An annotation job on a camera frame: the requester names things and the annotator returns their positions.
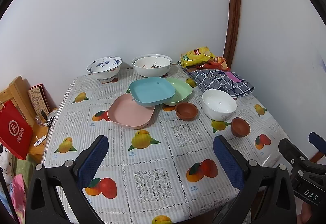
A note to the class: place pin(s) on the brown door frame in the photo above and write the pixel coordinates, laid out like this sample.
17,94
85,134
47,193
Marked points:
232,30

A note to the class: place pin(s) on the green square plate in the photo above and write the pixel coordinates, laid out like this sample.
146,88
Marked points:
183,91

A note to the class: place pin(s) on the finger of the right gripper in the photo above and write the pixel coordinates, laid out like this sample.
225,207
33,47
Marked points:
318,142
290,152

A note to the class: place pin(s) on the pink fabric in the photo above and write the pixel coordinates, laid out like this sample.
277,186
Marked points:
18,196

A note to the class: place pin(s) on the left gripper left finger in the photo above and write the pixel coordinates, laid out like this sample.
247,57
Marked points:
43,202

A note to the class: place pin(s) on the brown small bowl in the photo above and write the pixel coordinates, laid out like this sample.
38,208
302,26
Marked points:
186,111
239,127

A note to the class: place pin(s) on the grey checked cloth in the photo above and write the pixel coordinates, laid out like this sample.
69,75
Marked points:
226,81

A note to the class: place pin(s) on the blue square plate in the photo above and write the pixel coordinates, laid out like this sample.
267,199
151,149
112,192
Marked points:
151,91

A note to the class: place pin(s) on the small white tube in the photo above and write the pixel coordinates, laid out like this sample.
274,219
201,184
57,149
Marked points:
39,141

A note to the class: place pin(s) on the red paper bag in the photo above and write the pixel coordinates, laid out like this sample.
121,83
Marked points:
15,133

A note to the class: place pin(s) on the large white bowl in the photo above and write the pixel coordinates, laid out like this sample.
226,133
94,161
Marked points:
152,65

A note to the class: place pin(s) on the blue bird porcelain bowl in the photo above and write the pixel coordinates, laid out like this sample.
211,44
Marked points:
105,69

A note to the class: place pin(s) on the white floral bowl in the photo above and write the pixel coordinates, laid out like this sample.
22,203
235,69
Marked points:
218,105

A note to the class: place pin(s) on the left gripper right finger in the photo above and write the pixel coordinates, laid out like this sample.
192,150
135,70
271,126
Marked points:
267,190

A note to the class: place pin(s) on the yellow chips bag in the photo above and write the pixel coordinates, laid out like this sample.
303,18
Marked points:
196,57

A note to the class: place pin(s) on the fruit print tablecloth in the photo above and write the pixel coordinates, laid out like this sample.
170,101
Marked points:
146,170

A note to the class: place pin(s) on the patterned brown box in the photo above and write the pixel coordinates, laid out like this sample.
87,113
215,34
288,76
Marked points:
38,100

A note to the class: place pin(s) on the pink square plate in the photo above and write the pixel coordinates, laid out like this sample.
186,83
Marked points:
126,112

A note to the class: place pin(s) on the orange chips bag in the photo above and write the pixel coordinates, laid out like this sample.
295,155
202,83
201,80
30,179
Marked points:
216,63

